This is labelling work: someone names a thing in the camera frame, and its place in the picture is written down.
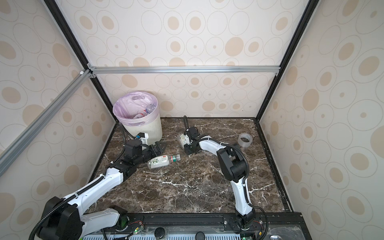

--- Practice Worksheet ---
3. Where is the clear bottle green ring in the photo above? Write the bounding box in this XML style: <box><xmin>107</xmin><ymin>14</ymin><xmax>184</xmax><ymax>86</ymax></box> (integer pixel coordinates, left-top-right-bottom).
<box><xmin>177</xmin><ymin>133</ymin><xmax>190</xmax><ymax>148</ymax></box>

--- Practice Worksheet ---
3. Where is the white bottle green leaf label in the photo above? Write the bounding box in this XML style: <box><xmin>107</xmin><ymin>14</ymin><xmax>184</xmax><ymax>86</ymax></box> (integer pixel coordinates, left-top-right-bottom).
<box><xmin>147</xmin><ymin>154</ymin><xmax>181</xmax><ymax>169</ymax></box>

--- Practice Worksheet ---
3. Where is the white bin with purple bag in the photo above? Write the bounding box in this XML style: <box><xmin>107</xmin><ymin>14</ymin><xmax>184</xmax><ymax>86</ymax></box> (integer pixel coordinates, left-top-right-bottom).
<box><xmin>113</xmin><ymin>92</ymin><xmax>163</xmax><ymax>145</ymax></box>

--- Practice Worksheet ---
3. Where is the white bottle red cap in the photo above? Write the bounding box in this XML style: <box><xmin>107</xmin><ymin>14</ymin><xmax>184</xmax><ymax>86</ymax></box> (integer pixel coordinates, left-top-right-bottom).
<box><xmin>134</xmin><ymin>111</ymin><xmax>148</xmax><ymax>119</ymax></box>

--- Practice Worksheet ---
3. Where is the clear bottle blue label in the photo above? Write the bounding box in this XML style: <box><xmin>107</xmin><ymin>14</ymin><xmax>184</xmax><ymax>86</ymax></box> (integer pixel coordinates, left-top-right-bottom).
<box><xmin>146</xmin><ymin>104</ymin><xmax>157</xmax><ymax>114</ymax></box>

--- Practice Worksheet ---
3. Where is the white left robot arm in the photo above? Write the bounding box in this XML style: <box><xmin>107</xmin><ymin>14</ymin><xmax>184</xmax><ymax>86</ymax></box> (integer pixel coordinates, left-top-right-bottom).
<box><xmin>29</xmin><ymin>133</ymin><xmax>167</xmax><ymax>240</ymax></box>

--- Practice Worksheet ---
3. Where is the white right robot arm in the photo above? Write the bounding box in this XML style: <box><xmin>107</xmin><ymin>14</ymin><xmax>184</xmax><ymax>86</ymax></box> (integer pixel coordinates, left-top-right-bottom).
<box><xmin>178</xmin><ymin>116</ymin><xmax>269</xmax><ymax>238</ymax></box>

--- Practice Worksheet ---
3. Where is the clear tape roll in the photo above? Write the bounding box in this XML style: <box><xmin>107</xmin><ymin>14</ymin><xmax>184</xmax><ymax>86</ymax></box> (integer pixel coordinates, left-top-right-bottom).
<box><xmin>238</xmin><ymin>133</ymin><xmax>253</xmax><ymax>148</ymax></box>

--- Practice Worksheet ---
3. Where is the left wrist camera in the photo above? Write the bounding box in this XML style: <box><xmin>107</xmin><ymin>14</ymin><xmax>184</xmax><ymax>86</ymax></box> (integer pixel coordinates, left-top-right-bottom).
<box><xmin>136</xmin><ymin>133</ymin><xmax>149</xmax><ymax>147</ymax></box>

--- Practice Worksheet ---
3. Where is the left aluminium frame bar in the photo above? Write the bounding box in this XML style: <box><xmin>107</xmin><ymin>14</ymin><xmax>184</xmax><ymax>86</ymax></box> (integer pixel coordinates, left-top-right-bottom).
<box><xmin>1</xmin><ymin>70</ymin><xmax>91</xmax><ymax>175</ymax></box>

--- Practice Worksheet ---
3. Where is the horizontal aluminium frame bar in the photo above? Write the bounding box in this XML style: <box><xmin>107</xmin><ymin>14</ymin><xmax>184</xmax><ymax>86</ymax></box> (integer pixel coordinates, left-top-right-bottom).
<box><xmin>91</xmin><ymin>66</ymin><xmax>280</xmax><ymax>74</ymax></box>

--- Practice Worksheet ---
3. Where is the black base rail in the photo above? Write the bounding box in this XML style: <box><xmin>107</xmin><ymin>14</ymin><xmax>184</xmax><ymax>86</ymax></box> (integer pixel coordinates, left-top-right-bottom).
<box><xmin>84</xmin><ymin>213</ymin><xmax>311</xmax><ymax>240</ymax></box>

